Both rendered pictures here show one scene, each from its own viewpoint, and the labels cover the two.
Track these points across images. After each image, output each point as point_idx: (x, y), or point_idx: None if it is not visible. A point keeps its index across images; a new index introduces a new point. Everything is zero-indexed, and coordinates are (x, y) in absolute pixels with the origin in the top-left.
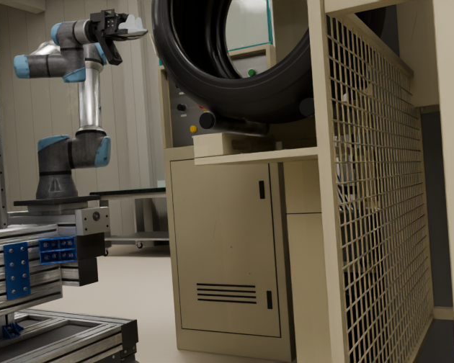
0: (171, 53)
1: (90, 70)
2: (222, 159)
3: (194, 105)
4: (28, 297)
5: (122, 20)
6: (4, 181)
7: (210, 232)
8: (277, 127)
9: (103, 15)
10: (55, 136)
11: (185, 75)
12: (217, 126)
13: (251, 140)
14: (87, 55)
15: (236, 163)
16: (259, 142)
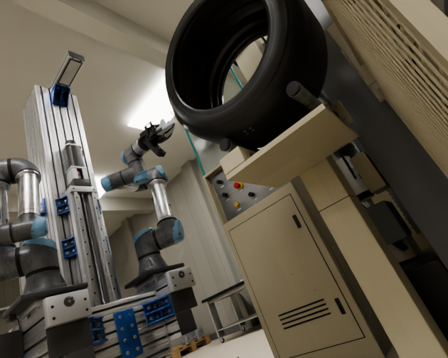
0: (185, 113)
1: (158, 184)
2: (245, 163)
3: (232, 190)
4: (141, 356)
5: None
6: (116, 273)
7: (273, 270)
8: None
9: (146, 128)
10: (142, 229)
11: (199, 120)
12: (234, 146)
13: None
14: (153, 176)
15: (262, 177)
16: None
